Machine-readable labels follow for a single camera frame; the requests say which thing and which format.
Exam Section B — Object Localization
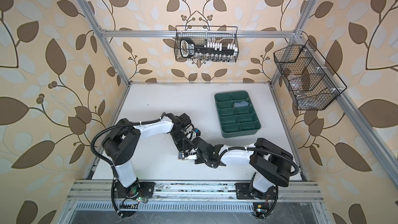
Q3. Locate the green divided plastic tray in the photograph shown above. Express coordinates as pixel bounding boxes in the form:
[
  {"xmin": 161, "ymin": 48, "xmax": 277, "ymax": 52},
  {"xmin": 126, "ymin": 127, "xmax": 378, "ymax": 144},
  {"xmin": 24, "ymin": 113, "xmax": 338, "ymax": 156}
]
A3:
[{"xmin": 214, "ymin": 90, "xmax": 261, "ymax": 138}]

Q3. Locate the blue grey sock green toe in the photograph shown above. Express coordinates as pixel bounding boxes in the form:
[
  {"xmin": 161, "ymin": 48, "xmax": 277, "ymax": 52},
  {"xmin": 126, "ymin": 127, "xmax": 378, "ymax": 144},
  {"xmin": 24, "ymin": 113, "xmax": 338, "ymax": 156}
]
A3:
[{"xmin": 234, "ymin": 101, "xmax": 250, "ymax": 108}]

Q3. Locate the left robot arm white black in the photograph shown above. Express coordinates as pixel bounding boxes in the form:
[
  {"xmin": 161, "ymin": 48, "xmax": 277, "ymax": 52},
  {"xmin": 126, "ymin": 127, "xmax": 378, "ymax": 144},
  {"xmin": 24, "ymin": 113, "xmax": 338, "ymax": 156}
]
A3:
[{"xmin": 90, "ymin": 113, "xmax": 201, "ymax": 197}]

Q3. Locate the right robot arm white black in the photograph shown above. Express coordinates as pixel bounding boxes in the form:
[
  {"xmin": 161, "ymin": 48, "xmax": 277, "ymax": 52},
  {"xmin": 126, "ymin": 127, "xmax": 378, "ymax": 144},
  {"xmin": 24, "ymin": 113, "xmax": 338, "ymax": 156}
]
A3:
[{"xmin": 178, "ymin": 137, "xmax": 300, "ymax": 200}]

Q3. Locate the black tool in basket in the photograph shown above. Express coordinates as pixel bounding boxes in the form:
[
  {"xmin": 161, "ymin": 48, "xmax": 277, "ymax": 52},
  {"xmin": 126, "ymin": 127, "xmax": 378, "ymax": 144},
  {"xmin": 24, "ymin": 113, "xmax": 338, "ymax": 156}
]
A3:
[{"xmin": 177, "ymin": 37, "xmax": 239, "ymax": 58}]

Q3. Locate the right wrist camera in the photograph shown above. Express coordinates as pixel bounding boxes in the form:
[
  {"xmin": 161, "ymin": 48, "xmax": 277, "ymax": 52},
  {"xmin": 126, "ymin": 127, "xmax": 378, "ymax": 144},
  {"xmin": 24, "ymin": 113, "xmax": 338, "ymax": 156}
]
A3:
[{"xmin": 177, "ymin": 152, "xmax": 198, "ymax": 161}]

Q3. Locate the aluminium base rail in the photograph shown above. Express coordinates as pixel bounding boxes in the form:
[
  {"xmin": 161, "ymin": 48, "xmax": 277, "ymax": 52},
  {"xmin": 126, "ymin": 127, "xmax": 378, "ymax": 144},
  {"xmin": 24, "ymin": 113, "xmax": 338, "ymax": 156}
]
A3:
[{"xmin": 66, "ymin": 180, "xmax": 324, "ymax": 213}]

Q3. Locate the black wire basket back wall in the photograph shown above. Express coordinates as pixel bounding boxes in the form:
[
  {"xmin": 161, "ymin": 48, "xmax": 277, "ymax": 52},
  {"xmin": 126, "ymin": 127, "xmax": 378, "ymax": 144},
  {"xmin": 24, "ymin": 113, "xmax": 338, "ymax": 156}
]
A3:
[{"xmin": 174, "ymin": 24, "xmax": 239, "ymax": 63}]

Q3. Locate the black wire basket wall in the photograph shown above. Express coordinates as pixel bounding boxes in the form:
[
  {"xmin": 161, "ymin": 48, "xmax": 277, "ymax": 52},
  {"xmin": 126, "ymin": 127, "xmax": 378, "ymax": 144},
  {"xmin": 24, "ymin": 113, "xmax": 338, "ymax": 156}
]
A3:
[
  {"xmin": 273, "ymin": 40, "xmax": 347, "ymax": 111},
  {"xmin": 174, "ymin": 24, "xmax": 239, "ymax": 63}
]

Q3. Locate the black wire basket right wall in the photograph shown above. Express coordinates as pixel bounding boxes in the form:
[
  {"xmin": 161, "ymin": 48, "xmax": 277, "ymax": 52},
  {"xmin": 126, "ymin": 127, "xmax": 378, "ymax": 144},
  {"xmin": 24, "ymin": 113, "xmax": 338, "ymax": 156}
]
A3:
[{"xmin": 273, "ymin": 40, "xmax": 347, "ymax": 111}]

